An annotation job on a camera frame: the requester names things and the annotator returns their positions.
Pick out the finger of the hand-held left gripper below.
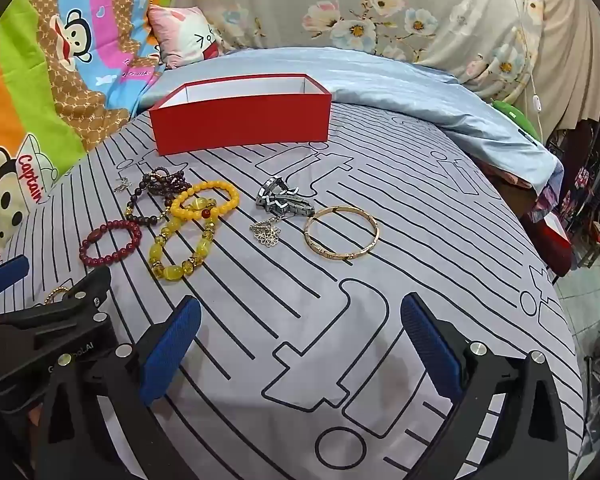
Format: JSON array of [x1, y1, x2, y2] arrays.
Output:
[[0, 266, 112, 342], [0, 255, 31, 311]]

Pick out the grey floral sheet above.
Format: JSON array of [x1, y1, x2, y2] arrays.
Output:
[[172, 0, 548, 102]]

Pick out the dark red bead bracelet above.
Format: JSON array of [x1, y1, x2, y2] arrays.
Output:
[[79, 220, 142, 267]]

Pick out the gold bead bracelet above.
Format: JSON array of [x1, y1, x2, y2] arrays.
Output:
[[42, 285, 74, 307]]

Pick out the beige curtain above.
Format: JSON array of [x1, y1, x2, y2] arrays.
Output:
[[530, 0, 600, 136]]

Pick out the silver metal link bracelet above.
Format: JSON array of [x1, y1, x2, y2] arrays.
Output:
[[254, 175, 316, 217]]

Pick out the pink cartoon cushion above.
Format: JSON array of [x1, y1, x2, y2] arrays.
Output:
[[146, 4, 226, 69]]

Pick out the grey striped bed sheet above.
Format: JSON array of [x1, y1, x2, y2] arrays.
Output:
[[0, 105, 588, 480]]

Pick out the yellow round bead bracelet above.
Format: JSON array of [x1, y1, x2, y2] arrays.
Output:
[[170, 180, 241, 222]]

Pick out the cartoon monkey blanket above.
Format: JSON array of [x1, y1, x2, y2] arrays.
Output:
[[0, 0, 181, 261]]

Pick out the small dark bead necklace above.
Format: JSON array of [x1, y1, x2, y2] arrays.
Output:
[[140, 167, 193, 199]]

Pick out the green plastic object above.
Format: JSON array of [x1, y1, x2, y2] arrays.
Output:
[[492, 100, 539, 144]]

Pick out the yellow glass bead bracelet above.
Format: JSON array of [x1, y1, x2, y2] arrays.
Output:
[[148, 210, 218, 281]]

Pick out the red cardboard box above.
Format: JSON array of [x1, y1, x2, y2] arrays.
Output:
[[148, 74, 332, 157]]

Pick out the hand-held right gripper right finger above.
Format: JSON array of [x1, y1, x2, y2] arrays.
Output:
[[400, 292, 581, 480]]

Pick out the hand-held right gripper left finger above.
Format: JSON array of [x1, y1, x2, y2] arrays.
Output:
[[32, 295, 203, 480]]

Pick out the light blue duvet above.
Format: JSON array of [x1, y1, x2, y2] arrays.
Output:
[[130, 46, 563, 193]]

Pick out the white cable with switch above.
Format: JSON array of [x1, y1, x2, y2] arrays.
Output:
[[500, 0, 546, 142]]

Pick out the red stool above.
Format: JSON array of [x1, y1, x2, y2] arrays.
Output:
[[530, 210, 574, 277]]

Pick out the gold bangle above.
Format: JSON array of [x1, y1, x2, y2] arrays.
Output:
[[303, 205, 381, 262]]

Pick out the dark brown bead bracelet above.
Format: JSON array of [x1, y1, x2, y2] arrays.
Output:
[[125, 180, 174, 226]]

